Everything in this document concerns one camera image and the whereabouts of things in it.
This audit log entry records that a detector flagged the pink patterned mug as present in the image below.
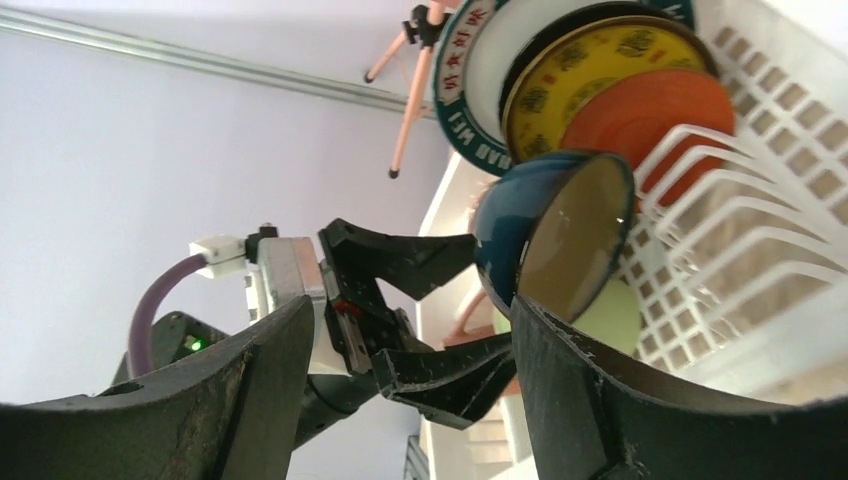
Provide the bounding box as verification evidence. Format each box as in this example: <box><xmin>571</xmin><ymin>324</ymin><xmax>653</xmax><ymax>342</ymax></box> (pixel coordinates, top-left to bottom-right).
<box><xmin>467</xmin><ymin>185</ymin><xmax>490</xmax><ymax>233</ymax></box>

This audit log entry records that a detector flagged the yellow patterned plate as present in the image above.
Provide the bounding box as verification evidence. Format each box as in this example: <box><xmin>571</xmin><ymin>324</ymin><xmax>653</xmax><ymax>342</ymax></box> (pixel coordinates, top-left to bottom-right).
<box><xmin>500</xmin><ymin>14</ymin><xmax>718</xmax><ymax>164</ymax></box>

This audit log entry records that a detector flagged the pink tripod stand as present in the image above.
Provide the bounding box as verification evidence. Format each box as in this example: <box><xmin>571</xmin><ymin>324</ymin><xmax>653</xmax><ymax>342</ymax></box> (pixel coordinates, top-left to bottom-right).
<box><xmin>363</xmin><ymin>1</ymin><xmax>462</xmax><ymax>179</ymax></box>

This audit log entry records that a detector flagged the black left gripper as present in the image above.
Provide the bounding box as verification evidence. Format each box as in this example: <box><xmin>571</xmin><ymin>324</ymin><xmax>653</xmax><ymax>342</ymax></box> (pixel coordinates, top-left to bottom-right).
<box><xmin>245</xmin><ymin>218</ymin><xmax>518</xmax><ymax>439</ymax></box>

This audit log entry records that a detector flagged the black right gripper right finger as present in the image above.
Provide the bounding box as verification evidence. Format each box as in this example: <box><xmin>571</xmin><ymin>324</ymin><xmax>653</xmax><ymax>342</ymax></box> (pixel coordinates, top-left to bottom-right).
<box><xmin>510</xmin><ymin>296</ymin><xmax>847</xmax><ymax>479</ymax></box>

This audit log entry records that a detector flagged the light green mug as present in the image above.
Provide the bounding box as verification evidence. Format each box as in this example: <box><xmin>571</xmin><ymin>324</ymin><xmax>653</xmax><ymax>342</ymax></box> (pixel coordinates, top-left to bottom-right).
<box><xmin>514</xmin><ymin>278</ymin><xmax>642</xmax><ymax>356</ymax></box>

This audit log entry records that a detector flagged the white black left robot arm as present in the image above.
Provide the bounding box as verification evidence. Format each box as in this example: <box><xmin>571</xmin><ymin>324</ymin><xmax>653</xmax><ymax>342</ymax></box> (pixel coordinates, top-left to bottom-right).
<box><xmin>122</xmin><ymin>219</ymin><xmax>516</xmax><ymax>446</ymax></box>

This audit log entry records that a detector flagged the white plate green patterned rim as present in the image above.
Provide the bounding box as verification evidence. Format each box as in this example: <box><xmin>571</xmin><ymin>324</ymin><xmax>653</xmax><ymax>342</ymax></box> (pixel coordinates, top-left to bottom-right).
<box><xmin>433</xmin><ymin>1</ymin><xmax>695</xmax><ymax>176</ymax></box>

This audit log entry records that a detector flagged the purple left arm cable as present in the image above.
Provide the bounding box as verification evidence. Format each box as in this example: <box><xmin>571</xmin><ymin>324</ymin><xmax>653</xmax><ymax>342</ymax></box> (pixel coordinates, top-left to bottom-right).
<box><xmin>125</xmin><ymin>235</ymin><xmax>248</xmax><ymax>380</ymax></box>

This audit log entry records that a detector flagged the white plastic dish rack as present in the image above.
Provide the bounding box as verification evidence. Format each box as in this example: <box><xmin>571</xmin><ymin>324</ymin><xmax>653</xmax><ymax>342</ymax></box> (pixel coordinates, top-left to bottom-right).
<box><xmin>417</xmin><ymin>0</ymin><xmax>848</xmax><ymax>480</ymax></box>

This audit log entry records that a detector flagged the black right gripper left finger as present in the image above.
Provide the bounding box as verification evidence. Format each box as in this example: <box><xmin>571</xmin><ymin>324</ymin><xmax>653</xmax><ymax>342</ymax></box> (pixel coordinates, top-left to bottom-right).
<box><xmin>1</xmin><ymin>296</ymin><xmax>314</xmax><ymax>479</ymax></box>

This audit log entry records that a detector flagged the orange saucer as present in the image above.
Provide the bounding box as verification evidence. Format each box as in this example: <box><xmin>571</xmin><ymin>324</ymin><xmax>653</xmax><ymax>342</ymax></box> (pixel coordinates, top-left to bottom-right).
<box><xmin>559</xmin><ymin>69</ymin><xmax>736</xmax><ymax>168</ymax></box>

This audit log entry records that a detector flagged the pink mug white interior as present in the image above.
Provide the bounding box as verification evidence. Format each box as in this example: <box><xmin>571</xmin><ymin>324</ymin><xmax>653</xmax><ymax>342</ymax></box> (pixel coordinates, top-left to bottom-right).
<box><xmin>442</xmin><ymin>287</ymin><xmax>511</xmax><ymax>347</ymax></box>

